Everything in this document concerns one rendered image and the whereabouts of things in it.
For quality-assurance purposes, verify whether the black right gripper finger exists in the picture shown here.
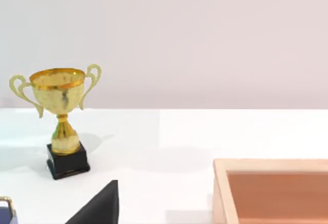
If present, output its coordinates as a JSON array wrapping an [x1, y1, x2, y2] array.
[[65, 179, 120, 224]]

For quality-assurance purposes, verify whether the gold trophy with black base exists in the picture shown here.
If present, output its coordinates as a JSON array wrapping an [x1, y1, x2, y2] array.
[[9, 64, 102, 180]]

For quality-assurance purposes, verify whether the blue object with gold trim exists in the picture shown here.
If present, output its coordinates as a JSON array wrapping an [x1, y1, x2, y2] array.
[[0, 196, 19, 224]]

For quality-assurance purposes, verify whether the shallow salmon-coloured box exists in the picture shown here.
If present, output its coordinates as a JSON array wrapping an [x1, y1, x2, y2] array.
[[213, 158, 328, 224]]

